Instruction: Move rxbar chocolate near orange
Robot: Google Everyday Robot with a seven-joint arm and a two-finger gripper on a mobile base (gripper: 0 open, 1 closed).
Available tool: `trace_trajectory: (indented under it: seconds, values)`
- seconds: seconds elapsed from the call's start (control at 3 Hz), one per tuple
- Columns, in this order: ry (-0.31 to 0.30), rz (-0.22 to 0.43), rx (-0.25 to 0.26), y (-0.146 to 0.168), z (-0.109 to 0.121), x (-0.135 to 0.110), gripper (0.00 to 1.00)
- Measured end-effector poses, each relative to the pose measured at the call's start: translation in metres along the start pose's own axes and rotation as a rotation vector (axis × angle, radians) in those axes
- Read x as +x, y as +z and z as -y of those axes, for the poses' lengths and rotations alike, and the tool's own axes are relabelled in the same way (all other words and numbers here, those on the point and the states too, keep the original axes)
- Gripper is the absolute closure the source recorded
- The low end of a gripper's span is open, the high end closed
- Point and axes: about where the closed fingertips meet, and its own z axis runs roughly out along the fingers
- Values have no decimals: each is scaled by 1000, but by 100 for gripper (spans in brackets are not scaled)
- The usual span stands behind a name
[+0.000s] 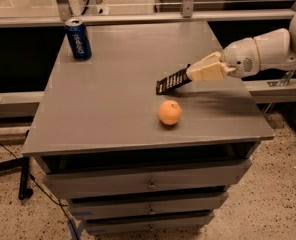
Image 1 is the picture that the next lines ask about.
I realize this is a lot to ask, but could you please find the black metal stand leg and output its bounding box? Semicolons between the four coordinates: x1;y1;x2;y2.
0;157;33;200

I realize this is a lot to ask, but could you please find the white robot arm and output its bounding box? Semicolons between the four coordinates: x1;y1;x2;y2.
186;14;296;81

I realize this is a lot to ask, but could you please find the black rxbar chocolate bar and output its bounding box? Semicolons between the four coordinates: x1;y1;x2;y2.
156;65;191;95

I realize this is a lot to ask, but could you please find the grey metal railing frame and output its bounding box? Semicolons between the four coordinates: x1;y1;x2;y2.
0;0;296;27

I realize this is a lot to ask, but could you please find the grey drawer cabinet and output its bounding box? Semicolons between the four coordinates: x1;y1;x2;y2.
21;21;276;237

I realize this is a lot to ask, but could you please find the metal bracket on rail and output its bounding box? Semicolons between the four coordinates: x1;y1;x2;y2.
267;71;295;87

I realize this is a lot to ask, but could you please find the grey drawer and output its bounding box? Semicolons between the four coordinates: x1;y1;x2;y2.
85;211;214;235
69;192;228;219
43;159;251;199

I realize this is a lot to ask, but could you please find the black floor cable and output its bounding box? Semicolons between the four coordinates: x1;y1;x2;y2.
0;127;81;240

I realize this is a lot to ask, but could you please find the top grey drawer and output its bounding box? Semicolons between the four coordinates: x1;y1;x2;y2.
43;159;251;199

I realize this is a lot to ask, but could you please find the middle grey drawer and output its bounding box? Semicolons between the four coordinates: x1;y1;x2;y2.
69;192;228;219

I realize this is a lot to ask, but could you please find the blue pepsi can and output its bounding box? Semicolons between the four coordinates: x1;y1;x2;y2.
65;18;92;60

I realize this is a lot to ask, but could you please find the orange fruit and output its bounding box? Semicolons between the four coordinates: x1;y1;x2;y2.
158;100;182;125

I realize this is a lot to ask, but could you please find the bottom grey drawer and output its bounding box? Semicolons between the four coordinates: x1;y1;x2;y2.
85;211;214;235

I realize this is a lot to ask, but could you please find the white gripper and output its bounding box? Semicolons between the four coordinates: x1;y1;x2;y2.
186;38;260;81

